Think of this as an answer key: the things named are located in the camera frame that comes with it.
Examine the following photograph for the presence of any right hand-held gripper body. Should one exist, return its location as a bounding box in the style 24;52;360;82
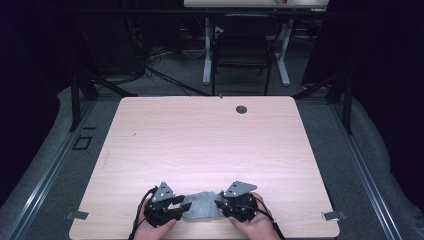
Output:
218;180;260;224

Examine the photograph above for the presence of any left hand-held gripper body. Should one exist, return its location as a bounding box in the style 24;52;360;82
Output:
143;181;184;229

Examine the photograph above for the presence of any grey sock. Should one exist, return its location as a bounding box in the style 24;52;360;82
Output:
181;192;232;221
190;190;220;202

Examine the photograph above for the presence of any person's left hand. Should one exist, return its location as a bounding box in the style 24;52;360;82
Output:
132;199;178;240

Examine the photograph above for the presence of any person's right hand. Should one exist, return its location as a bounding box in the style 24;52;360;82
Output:
227;192;282;240

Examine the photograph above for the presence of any black metal stand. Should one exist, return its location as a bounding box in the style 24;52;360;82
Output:
69;66;138;133
292;71;354;136

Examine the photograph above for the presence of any white-legged desk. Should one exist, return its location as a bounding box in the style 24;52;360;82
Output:
183;0;330;88

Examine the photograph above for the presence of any black chair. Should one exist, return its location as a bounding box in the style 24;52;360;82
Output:
211;14;283;97

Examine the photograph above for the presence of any black horizontal bar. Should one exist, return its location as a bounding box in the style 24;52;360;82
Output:
64;7;338;17

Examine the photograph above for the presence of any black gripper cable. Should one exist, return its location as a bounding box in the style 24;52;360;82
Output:
127;187;158;240
246;196;288;240

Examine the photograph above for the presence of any grey table bracket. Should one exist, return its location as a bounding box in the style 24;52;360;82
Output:
321;210;348;222
64;210;90;221

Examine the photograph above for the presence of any aluminium floor rail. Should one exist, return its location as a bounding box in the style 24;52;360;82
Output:
328;99;404;240
5;99;98;240

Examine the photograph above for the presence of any black floor cable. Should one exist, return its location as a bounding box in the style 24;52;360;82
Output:
145;66;212;98

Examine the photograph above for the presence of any tangled cable bundle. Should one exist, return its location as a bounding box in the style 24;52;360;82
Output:
124;13;174;78

